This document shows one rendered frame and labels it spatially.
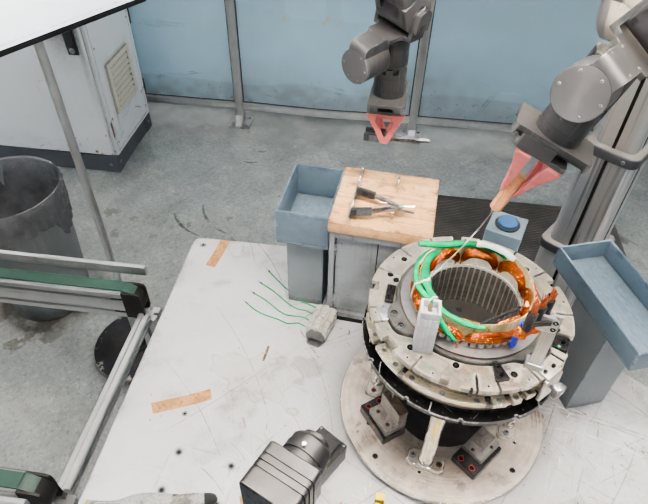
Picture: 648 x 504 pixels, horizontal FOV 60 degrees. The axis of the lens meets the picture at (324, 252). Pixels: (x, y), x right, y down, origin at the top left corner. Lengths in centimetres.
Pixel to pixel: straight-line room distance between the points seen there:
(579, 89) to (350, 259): 65
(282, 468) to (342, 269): 80
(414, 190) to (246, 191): 182
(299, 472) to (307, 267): 85
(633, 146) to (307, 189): 65
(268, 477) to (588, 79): 46
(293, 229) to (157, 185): 196
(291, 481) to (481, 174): 284
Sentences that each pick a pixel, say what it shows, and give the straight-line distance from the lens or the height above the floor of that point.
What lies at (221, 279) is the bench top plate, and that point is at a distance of 138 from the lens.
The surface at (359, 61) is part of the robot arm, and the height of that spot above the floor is 137.
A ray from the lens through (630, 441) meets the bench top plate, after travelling 127.
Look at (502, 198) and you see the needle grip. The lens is 78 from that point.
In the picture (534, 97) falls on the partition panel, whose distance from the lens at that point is 331.
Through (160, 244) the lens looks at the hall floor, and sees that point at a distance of 268.
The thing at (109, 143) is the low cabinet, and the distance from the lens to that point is 308.
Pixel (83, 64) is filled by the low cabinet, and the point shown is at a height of 60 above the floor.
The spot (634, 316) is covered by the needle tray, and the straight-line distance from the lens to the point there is 112.
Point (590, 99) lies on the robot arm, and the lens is 62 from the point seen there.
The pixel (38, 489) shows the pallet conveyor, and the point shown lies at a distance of 122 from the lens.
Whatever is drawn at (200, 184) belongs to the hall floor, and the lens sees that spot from 299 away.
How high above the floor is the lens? 177
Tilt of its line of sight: 44 degrees down
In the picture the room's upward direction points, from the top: 1 degrees clockwise
